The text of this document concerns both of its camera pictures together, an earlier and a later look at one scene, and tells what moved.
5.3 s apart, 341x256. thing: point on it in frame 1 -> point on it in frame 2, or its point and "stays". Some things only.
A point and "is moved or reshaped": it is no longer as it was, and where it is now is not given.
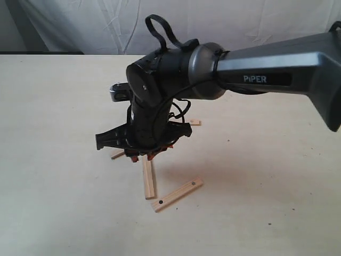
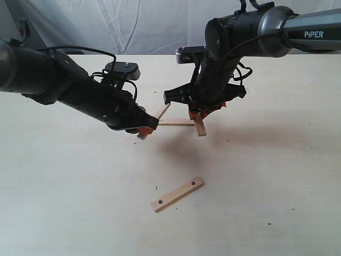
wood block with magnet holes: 170,199 stays
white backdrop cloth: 120,26 stays
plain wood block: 115,152 is moved or reshaped
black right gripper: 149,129 -> 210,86
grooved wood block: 149,184 -> 200,126
